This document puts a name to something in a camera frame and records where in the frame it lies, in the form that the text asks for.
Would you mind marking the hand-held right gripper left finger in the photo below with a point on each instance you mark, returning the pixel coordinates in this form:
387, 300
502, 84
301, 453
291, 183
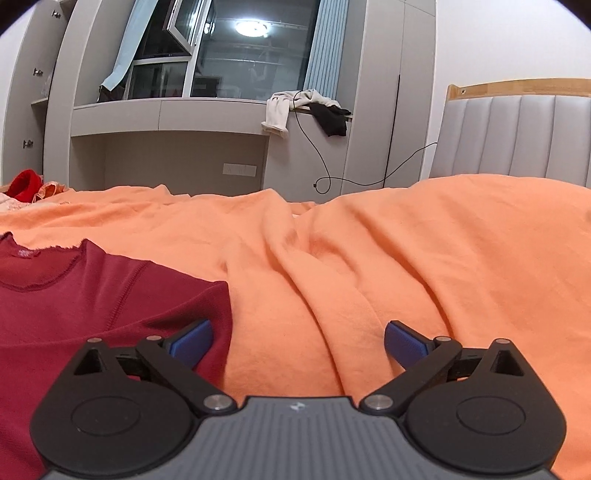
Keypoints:
194, 344

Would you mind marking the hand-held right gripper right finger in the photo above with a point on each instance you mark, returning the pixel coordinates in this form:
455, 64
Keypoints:
404, 344

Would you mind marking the dark red shirt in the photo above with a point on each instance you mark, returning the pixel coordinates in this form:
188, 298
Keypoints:
69, 304

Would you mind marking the orange blanket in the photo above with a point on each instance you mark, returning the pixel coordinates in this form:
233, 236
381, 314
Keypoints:
369, 258

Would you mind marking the peach patterned cloth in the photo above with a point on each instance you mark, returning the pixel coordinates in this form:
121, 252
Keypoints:
51, 189

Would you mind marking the grey built-in desk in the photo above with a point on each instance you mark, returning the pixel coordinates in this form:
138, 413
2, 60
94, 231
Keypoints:
184, 115

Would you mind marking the grey padded wooden headboard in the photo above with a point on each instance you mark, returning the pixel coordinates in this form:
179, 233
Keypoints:
508, 138

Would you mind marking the bright red knit cloth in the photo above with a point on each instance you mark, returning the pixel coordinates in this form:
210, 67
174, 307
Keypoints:
25, 184

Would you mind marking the black garment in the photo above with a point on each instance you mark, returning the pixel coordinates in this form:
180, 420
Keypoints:
330, 120

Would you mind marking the white garment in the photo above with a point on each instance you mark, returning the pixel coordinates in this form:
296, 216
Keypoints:
277, 110

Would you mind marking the grey tall wardrobe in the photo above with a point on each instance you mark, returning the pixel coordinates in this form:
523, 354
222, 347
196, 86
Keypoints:
392, 92

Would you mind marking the window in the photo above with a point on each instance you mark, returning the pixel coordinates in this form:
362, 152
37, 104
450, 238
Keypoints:
240, 64

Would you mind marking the grey wardrobe with knobs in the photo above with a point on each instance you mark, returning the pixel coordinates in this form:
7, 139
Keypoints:
27, 101

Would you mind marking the blue pleated curtain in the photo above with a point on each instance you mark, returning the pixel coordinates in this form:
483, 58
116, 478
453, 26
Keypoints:
330, 46

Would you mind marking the light blue curtain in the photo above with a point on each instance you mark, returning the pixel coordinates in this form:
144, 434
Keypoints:
127, 41

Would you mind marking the white wall socket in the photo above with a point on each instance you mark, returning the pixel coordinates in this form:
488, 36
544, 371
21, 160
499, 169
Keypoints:
239, 169

